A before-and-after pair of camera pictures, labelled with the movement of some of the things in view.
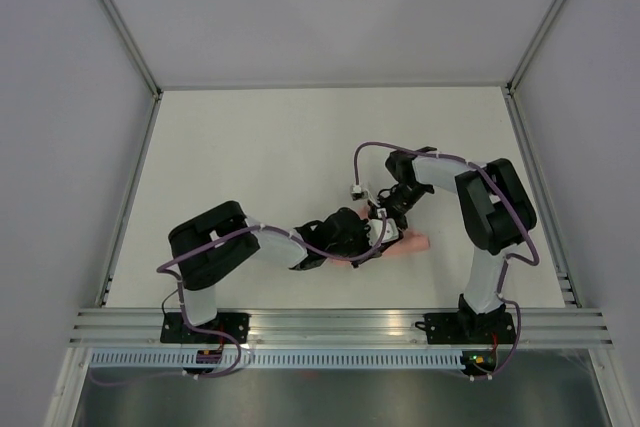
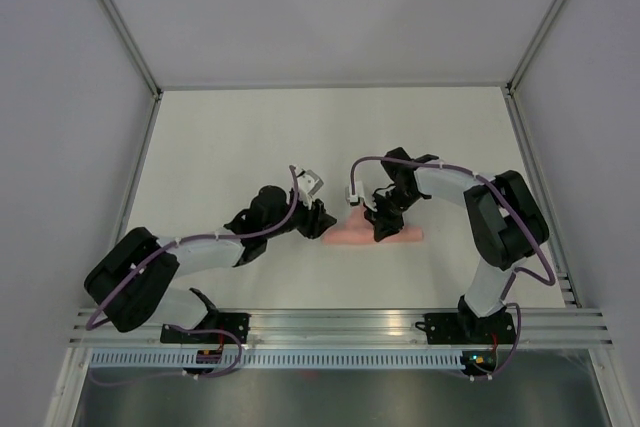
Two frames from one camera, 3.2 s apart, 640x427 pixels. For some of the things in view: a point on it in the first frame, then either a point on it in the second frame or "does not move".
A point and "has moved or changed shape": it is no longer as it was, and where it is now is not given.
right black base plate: x=468 y=328 does not move
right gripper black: x=402 y=222 does not move
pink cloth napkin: x=411 y=241 has moved or changed shape
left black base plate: x=175 y=330 does not move
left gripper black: x=367 y=245 to x=317 y=221
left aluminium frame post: x=112 y=8 does not move
